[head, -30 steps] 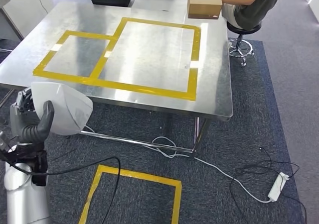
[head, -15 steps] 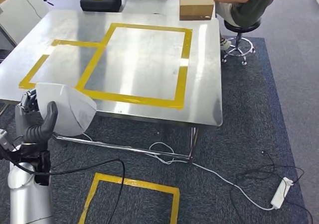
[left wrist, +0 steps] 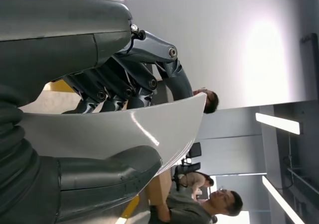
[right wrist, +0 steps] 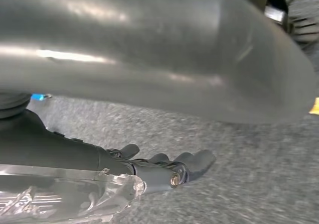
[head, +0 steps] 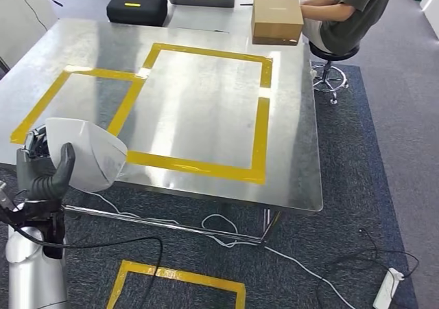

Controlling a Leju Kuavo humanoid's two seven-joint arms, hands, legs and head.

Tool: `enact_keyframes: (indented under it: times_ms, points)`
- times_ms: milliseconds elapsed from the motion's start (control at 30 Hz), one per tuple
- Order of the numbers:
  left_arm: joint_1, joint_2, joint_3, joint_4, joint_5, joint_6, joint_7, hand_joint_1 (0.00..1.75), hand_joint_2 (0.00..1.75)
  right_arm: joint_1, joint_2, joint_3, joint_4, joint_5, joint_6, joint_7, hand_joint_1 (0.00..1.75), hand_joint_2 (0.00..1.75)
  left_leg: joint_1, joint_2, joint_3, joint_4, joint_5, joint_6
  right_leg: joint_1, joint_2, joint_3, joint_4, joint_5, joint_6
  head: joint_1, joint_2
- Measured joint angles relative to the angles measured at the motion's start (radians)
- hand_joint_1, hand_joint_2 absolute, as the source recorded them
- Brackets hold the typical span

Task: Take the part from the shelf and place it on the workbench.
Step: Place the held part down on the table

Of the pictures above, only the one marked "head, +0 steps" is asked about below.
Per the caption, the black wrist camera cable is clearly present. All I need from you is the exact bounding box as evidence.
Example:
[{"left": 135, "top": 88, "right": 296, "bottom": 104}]
[{"left": 0, "top": 211, "right": 164, "bottom": 309}]

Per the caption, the white floor cable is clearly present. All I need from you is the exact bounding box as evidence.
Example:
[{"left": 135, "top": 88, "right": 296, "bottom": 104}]
[{"left": 81, "top": 190, "right": 358, "bottom": 309}]

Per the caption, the black hard case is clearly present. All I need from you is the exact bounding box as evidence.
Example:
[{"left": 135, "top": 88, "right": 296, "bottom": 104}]
[{"left": 106, "top": 0, "right": 169, "bottom": 27}]

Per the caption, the white desk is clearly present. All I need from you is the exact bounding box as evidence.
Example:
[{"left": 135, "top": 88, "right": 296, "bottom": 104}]
[
  {"left": 0, "top": 0, "right": 59, "bottom": 71},
  {"left": 420, "top": 0, "right": 439, "bottom": 39}
]

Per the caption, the yellow floor tape marking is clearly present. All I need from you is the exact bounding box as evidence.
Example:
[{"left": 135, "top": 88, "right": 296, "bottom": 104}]
[{"left": 106, "top": 260, "right": 247, "bottom": 309}]

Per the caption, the white plastic car part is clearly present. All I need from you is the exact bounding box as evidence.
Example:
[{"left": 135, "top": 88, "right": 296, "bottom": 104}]
[{"left": 45, "top": 117, "right": 128, "bottom": 193}]

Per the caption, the black stool with chrome base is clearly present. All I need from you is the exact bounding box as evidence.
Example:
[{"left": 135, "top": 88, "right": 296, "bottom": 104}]
[{"left": 309, "top": 41, "right": 361, "bottom": 106}]

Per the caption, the pale grey desk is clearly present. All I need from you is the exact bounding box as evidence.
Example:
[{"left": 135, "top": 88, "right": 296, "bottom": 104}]
[{"left": 131, "top": 0, "right": 256, "bottom": 37}]

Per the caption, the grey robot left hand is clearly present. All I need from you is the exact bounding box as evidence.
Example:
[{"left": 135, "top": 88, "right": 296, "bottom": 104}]
[{"left": 16, "top": 124, "right": 76, "bottom": 203}]

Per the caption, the silver metal workbench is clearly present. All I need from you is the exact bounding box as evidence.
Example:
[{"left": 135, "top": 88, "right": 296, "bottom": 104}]
[{"left": 0, "top": 18, "right": 324, "bottom": 247}]

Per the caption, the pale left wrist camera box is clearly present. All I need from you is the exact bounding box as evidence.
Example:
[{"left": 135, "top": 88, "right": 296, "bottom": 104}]
[{"left": 0, "top": 179, "right": 17, "bottom": 213}]

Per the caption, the white power strip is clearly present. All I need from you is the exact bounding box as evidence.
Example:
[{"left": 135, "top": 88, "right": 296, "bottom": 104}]
[{"left": 373, "top": 267, "right": 405, "bottom": 309}]

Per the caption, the brown cardboard box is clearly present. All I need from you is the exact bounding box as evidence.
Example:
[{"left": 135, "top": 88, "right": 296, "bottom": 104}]
[{"left": 250, "top": 0, "right": 305, "bottom": 47}]

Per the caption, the person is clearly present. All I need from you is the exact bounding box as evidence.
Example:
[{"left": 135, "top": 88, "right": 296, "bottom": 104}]
[{"left": 272, "top": 0, "right": 398, "bottom": 57}]

